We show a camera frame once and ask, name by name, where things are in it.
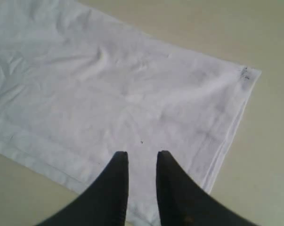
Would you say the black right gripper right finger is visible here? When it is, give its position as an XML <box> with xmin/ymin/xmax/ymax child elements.
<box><xmin>156</xmin><ymin>151</ymin><xmax>254</xmax><ymax>226</ymax></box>

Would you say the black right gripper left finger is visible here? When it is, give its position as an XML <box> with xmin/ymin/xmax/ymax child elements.
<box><xmin>38</xmin><ymin>151</ymin><xmax>128</xmax><ymax>226</ymax></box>

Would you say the white t-shirt red lettering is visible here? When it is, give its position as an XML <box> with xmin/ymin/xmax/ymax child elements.
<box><xmin>0</xmin><ymin>0</ymin><xmax>261</xmax><ymax>226</ymax></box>

